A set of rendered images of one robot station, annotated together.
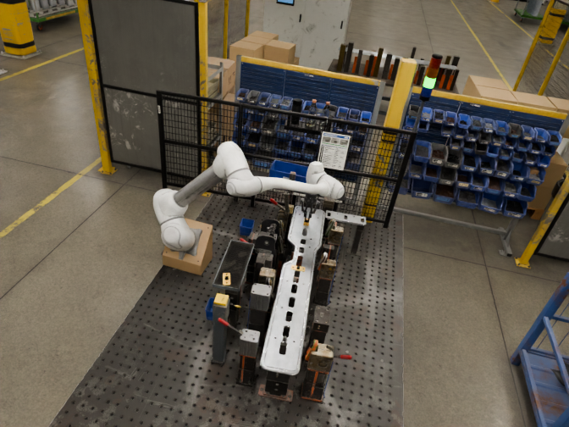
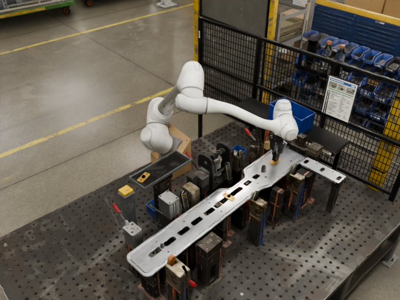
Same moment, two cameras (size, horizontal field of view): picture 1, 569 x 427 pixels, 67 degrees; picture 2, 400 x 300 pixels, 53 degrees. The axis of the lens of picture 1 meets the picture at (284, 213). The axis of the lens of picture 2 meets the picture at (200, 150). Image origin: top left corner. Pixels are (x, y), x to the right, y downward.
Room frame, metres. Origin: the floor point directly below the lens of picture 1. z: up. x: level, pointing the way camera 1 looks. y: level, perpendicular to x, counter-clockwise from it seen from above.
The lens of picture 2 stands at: (0.44, -1.11, 2.64)
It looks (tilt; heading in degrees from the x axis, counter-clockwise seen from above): 37 degrees down; 40
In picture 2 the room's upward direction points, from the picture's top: straight up
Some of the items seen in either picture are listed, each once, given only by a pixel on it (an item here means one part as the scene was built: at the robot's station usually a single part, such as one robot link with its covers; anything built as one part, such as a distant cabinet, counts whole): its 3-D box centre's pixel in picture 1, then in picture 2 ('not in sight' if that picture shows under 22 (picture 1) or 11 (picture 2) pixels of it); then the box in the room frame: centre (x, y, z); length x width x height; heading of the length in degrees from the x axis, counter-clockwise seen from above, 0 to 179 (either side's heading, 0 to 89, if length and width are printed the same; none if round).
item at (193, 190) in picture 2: (265, 296); (191, 210); (1.75, 0.04, 0.89); 0.13 x 0.11 x 0.38; 86
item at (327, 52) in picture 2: (312, 113); (326, 55); (3.01, -0.11, 1.53); 0.06 x 0.06 x 0.20
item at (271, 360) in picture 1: (298, 271); (227, 199); (1.88, -0.13, 1.00); 1.38 x 0.22 x 0.02; 176
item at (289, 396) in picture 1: (278, 376); (149, 277); (1.27, -0.08, 0.84); 0.18 x 0.06 x 0.29; 86
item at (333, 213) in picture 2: (357, 237); (333, 195); (2.49, -0.55, 0.84); 0.11 x 0.06 x 0.29; 86
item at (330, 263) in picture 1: (324, 282); (256, 221); (1.94, -0.30, 0.87); 0.12 x 0.09 x 0.35; 86
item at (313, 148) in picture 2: (325, 218); (311, 166); (2.62, -0.31, 0.88); 0.08 x 0.08 x 0.36; 86
